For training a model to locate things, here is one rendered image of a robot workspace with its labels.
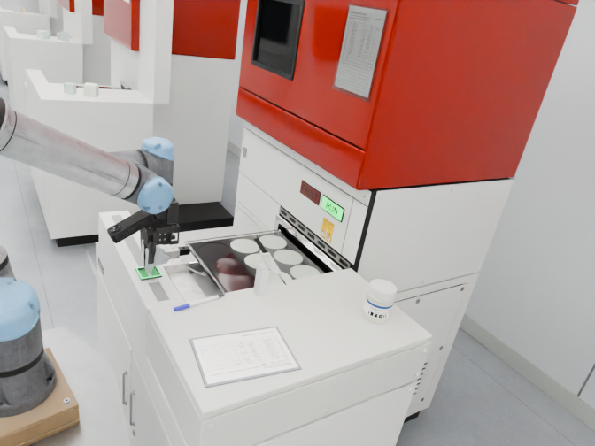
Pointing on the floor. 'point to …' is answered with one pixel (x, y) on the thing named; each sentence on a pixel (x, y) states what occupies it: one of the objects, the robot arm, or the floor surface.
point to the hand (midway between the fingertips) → (146, 269)
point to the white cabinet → (108, 335)
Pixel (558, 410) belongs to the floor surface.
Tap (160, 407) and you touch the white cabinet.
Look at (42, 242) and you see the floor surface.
